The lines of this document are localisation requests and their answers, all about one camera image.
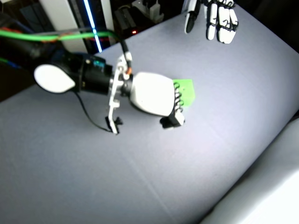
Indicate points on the green cube block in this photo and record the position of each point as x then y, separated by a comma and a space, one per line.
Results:
188, 91

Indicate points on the white plastic parts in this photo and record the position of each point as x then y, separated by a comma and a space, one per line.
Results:
155, 11

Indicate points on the white backdrop board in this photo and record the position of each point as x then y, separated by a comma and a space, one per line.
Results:
268, 186

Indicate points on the grey table cloth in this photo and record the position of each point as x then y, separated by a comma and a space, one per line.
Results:
140, 163

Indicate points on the black device with red light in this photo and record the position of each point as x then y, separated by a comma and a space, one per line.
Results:
127, 19

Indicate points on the white cabinet with blue light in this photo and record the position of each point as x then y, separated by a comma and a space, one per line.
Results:
58, 11

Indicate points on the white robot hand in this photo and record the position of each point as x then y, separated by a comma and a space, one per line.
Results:
225, 32
151, 93

